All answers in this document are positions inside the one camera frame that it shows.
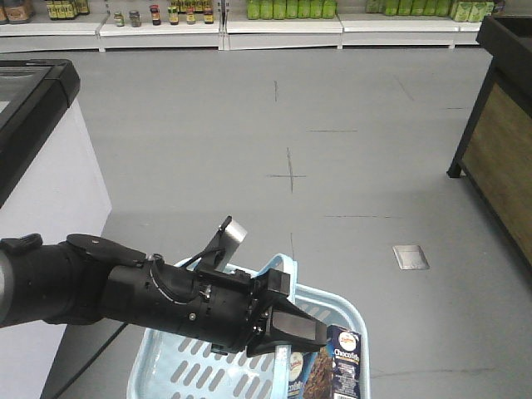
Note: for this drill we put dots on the green drink bottles row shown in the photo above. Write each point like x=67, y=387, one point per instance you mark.
x=290, y=9

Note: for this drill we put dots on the far chest freezer black rim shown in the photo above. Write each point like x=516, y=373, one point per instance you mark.
x=51, y=185

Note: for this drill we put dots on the dark blue Chocofitos cookie box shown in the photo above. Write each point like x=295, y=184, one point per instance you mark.
x=334, y=371

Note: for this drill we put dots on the silver floor socket plate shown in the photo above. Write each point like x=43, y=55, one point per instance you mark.
x=410, y=257

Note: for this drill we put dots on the wooden display stand black frame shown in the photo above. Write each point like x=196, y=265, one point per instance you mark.
x=494, y=151

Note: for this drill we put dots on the white supermarket shelf unit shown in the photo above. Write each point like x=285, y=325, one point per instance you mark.
x=127, y=25

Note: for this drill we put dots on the light blue plastic basket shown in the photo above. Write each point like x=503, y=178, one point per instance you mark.
x=171, y=366

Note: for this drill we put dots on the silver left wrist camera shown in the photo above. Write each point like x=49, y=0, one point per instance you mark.
x=230, y=243

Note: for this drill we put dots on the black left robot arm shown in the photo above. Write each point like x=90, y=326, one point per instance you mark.
x=85, y=279

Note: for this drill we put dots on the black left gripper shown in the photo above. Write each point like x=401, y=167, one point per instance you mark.
x=234, y=311

